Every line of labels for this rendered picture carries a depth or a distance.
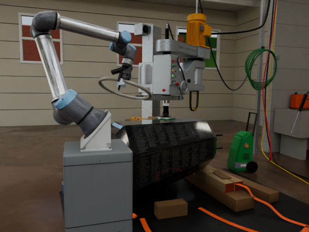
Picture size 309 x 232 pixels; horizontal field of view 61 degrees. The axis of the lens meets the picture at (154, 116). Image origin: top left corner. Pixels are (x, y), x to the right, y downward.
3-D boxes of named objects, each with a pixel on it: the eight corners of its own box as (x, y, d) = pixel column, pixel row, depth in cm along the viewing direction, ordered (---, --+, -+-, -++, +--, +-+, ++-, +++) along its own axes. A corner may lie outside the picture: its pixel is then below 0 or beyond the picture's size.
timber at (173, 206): (157, 219, 241) (157, 207, 240) (153, 213, 253) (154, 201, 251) (187, 215, 251) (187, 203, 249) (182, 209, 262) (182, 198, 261)
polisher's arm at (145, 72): (134, 84, 364) (134, 66, 361) (147, 84, 393) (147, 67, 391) (183, 84, 327) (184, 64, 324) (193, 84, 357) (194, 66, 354)
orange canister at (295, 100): (286, 109, 501) (287, 92, 498) (306, 108, 516) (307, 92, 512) (295, 110, 480) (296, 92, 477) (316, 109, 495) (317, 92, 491)
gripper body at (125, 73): (128, 78, 206) (131, 65, 209) (117, 77, 207) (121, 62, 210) (129, 82, 214) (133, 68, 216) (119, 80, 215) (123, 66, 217)
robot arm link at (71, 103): (80, 121, 155) (55, 101, 150) (72, 126, 169) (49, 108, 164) (94, 102, 162) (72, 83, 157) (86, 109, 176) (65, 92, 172)
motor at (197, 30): (191, 50, 352) (191, 19, 348) (212, 48, 334) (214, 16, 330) (180, 47, 330) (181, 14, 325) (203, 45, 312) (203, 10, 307)
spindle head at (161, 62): (170, 96, 314) (171, 58, 309) (186, 96, 301) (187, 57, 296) (152, 96, 285) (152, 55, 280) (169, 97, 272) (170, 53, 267)
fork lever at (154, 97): (170, 99, 312) (170, 95, 311) (184, 100, 300) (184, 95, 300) (131, 100, 256) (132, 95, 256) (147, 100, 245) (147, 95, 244)
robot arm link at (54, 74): (61, 124, 166) (27, 14, 170) (55, 129, 180) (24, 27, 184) (84, 118, 174) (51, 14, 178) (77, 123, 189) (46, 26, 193)
